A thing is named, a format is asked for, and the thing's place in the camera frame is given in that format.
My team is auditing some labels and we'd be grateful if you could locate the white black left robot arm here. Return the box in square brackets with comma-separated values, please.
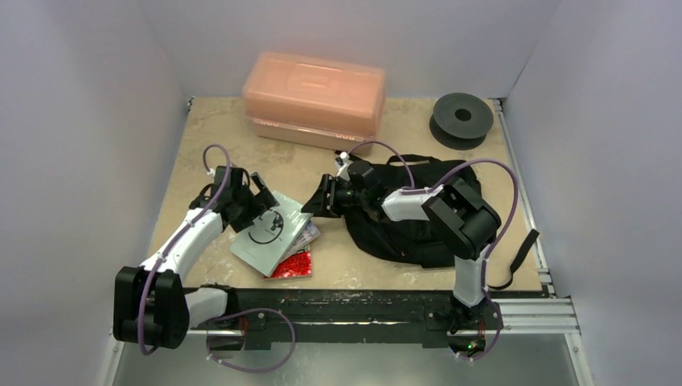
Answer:
[113, 166, 279, 355]

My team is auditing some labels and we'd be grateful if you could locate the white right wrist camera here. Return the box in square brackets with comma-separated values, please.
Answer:
[335, 151, 353, 182]

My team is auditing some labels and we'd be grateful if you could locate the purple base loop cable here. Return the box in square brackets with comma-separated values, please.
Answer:
[205, 307, 297, 376]

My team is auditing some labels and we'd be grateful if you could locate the dark grey filament spool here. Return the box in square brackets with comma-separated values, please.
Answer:
[429, 92, 494, 150]

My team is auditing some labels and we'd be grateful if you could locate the aluminium table edge rail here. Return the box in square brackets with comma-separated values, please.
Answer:
[491, 98, 557, 298]

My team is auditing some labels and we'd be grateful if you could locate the aluminium front frame rail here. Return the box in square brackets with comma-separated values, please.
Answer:
[180, 297, 577, 346]

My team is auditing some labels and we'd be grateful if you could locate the translucent orange plastic storage box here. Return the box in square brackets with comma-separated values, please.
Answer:
[242, 52, 386, 150]

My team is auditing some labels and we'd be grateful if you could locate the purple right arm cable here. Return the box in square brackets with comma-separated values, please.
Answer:
[348, 140, 520, 294]

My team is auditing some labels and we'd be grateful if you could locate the silver foil booklet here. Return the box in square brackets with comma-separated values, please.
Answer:
[229, 191, 311, 277]

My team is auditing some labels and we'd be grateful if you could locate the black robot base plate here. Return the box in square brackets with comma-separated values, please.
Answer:
[195, 289, 502, 352]

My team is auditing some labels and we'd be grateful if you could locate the black fabric student bag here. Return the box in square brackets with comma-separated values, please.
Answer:
[343, 157, 508, 273]

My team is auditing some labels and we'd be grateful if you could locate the red patterned notebook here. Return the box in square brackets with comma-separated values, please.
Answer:
[268, 246, 313, 279]

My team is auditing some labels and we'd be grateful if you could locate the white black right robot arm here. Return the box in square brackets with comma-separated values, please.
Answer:
[301, 158, 502, 327]

